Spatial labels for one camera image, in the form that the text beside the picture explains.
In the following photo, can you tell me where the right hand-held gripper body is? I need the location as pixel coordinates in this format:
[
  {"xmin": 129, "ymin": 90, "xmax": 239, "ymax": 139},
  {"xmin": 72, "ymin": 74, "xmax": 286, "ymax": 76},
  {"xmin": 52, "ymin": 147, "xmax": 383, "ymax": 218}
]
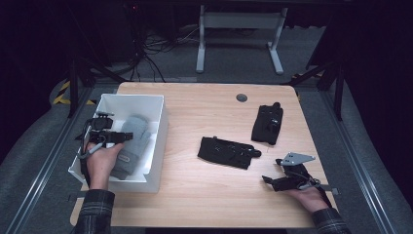
[{"xmin": 276, "ymin": 152, "xmax": 321, "ymax": 191}]

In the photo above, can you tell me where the black cable with grey plug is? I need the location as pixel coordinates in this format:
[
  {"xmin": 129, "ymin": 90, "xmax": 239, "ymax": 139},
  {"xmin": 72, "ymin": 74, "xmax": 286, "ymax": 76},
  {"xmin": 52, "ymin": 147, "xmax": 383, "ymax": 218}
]
[
  {"xmin": 77, "ymin": 125, "xmax": 106, "ymax": 188},
  {"xmin": 298, "ymin": 176, "xmax": 334, "ymax": 209}
]

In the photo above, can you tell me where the person's right hand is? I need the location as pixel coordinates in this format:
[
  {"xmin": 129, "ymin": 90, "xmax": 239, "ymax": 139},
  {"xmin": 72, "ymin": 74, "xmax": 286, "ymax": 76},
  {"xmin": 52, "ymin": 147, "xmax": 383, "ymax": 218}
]
[{"xmin": 285, "ymin": 186, "xmax": 330, "ymax": 215}]

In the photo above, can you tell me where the bundle of black cables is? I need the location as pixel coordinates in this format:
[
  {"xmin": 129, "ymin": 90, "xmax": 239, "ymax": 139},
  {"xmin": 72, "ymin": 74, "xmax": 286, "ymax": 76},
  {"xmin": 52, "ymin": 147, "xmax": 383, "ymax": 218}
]
[{"xmin": 123, "ymin": 3, "xmax": 203, "ymax": 83}]

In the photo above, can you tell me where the white metal desk frame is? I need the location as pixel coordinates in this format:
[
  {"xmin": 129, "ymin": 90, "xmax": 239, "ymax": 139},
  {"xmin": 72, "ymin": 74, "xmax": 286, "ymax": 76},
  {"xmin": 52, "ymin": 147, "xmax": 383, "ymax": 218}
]
[{"xmin": 195, "ymin": 4, "xmax": 289, "ymax": 76}]

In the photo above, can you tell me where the person's left hand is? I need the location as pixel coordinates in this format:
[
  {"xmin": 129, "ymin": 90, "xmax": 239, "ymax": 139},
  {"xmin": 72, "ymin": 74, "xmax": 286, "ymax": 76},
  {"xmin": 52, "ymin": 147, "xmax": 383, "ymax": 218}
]
[{"xmin": 85, "ymin": 141, "xmax": 127, "ymax": 191}]

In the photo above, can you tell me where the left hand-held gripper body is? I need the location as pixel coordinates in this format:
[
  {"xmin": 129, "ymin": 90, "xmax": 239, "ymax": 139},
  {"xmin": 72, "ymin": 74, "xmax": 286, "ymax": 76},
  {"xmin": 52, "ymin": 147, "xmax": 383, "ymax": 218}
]
[{"xmin": 85, "ymin": 111, "xmax": 115, "ymax": 149}]

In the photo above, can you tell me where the grey fluffy mitten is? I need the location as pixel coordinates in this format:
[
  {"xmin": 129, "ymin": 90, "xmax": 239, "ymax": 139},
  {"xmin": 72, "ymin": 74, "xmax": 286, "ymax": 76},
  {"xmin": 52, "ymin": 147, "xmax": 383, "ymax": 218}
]
[{"xmin": 110, "ymin": 114, "xmax": 153, "ymax": 180}]

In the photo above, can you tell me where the aluminium rail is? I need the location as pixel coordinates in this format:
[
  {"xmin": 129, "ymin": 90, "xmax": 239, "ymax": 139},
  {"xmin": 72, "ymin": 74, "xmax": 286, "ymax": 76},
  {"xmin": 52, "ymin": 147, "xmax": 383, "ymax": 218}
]
[
  {"xmin": 5, "ymin": 87, "xmax": 95, "ymax": 234},
  {"xmin": 319, "ymin": 91, "xmax": 397, "ymax": 234}
]

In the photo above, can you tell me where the yellow and black floor tape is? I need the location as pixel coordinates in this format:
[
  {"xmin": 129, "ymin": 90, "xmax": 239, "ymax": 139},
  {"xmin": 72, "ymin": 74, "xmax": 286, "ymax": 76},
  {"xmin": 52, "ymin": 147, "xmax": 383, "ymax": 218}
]
[{"xmin": 53, "ymin": 80, "xmax": 97, "ymax": 106}]

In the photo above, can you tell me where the white plastic box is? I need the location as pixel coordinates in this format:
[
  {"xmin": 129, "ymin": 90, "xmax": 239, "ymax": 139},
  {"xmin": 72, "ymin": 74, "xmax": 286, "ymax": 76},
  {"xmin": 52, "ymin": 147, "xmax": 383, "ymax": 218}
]
[{"xmin": 67, "ymin": 93, "xmax": 169, "ymax": 194}]

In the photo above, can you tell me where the black glove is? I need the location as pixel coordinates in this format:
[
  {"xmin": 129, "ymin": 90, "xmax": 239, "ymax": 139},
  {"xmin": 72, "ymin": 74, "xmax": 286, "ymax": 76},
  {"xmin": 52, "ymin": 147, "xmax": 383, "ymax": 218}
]
[
  {"xmin": 197, "ymin": 136, "xmax": 262, "ymax": 171},
  {"xmin": 250, "ymin": 101, "xmax": 284, "ymax": 146}
]

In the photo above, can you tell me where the black tripod stand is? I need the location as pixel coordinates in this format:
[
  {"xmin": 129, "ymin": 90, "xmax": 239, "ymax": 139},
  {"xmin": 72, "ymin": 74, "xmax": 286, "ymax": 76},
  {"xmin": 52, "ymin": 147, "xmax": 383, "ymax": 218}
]
[
  {"xmin": 285, "ymin": 59, "xmax": 346, "ymax": 122},
  {"xmin": 66, "ymin": 55, "xmax": 128, "ymax": 119}
]

